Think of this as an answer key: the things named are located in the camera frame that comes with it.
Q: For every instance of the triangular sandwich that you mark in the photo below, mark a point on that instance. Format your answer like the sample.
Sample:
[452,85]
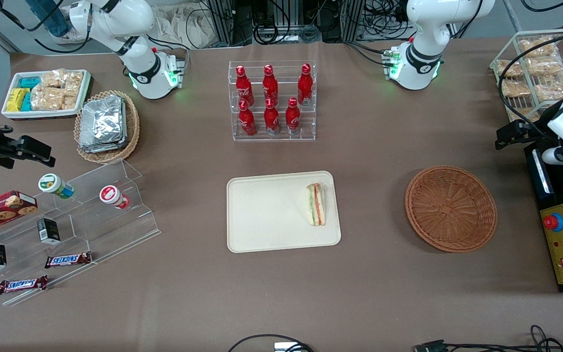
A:
[316,205]

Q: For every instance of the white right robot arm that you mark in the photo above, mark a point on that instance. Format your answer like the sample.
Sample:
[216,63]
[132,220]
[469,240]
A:
[149,73]

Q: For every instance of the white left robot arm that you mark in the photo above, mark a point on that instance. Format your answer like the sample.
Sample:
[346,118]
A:
[418,63]

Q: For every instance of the white rectangular snack tray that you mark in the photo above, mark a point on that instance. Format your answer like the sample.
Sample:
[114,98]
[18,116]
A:
[42,115]

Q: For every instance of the round brown wicker basket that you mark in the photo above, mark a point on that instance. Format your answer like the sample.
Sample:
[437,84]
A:
[450,210]

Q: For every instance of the oval tan wicker basket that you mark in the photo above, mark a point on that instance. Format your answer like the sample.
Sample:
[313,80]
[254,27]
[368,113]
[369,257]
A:
[133,132]

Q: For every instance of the cream plastic tray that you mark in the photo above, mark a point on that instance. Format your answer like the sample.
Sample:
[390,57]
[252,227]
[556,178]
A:
[271,215]

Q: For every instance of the green lid cup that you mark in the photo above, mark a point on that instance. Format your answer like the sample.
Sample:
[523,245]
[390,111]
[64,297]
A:
[49,183]

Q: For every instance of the teal snack pack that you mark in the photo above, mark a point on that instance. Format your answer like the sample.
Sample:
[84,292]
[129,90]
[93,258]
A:
[30,82]
[26,102]

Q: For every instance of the yellow snack pack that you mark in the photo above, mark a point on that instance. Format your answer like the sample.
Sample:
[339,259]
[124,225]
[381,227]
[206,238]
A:
[15,100]

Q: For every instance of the stack of silver foil packs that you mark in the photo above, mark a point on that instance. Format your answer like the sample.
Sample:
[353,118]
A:
[103,122]

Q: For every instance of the red lid cup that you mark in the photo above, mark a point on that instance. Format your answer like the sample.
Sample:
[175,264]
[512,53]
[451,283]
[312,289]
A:
[109,194]

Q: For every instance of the red emergency stop button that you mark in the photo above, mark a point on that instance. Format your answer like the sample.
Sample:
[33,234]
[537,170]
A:
[553,222]

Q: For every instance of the brown Snickers bar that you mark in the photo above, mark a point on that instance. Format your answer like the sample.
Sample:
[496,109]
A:
[69,260]
[22,284]

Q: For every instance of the white shoe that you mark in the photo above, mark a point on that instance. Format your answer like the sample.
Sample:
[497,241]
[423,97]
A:
[74,36]

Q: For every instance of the clear acrylic step display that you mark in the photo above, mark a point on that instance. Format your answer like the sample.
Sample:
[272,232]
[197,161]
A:
[135,230]

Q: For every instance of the person leg in jeans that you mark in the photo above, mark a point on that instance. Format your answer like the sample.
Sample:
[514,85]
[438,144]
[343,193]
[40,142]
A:
[49,17]

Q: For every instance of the white cloth bag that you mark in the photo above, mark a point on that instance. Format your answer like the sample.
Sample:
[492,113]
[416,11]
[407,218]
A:
[184,27]

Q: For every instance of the red cola bottle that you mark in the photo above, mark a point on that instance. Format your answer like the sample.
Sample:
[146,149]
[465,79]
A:
[270,85]
[247,121]
[244,87]
[271,119]
[304,85]
[292,118]

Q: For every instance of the clear acrylic bottle rack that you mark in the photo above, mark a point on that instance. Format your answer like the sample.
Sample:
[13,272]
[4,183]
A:
[257,138]

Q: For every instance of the small white device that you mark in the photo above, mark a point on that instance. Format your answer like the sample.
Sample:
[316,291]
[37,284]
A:
[284,347]

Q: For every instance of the aluminium frame profile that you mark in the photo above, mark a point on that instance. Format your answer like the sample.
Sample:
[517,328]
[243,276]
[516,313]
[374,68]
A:
[223,19]
[355,19]

